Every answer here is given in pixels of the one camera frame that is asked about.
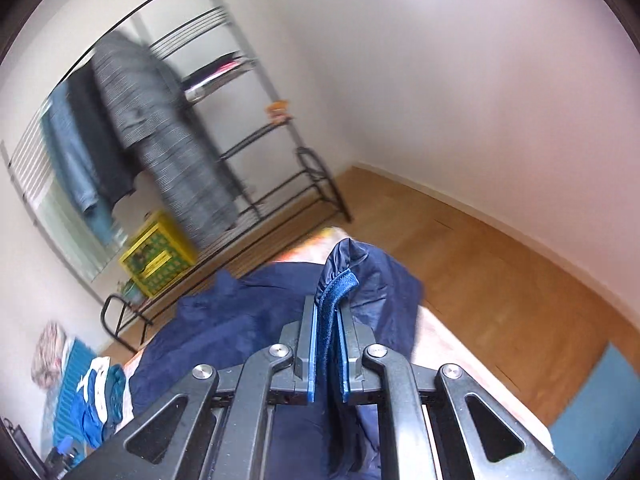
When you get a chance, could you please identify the navy blue puffer jacket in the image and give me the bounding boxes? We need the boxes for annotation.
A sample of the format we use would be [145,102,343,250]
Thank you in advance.
[129,238,423,479]

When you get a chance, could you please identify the folded blue clothes pile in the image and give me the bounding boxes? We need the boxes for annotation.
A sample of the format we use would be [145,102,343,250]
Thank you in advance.
[70,356,127,448]

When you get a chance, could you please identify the black metal clothes rack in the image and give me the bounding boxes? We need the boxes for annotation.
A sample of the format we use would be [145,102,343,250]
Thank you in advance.
[0,0,354,354]

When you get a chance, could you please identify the folded clothes on shelf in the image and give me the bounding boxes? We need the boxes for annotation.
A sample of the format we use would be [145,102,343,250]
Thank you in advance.
[182,52,254,103]

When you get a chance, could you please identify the pink checked bed cover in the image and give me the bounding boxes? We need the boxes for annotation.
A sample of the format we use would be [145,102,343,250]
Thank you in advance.
[121,225,557,480]

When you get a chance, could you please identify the yellow green storage crate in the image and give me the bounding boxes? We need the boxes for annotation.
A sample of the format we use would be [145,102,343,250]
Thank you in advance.
[119,210,198,298]

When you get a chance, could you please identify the small potted plant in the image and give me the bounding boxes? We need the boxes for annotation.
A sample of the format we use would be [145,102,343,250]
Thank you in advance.
[117,278,146,308]

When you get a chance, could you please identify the blue folding mattress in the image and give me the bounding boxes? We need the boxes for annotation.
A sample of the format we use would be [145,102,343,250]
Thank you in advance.
[40,338,96,456]

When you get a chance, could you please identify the small teddy bear toy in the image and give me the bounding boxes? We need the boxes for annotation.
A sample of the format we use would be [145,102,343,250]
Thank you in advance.
[265,100,291,124]

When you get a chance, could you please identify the folded floral quilt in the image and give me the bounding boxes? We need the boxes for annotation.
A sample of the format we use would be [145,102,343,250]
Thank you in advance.
[30,321,66,390]

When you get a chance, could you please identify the light blue floor mat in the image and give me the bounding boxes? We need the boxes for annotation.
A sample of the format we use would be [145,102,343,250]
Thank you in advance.
[550,344,639,479]

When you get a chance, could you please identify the black hanging jacket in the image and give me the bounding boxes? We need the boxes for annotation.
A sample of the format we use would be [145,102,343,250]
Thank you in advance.
[66,62,141,209]

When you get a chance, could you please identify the grey plaid long coat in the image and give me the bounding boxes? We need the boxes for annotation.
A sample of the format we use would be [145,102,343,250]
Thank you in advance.
[91,30,241,250]

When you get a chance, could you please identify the blue denim hanging jacket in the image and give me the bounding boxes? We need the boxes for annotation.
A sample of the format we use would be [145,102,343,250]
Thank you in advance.
[41,81,116,246]

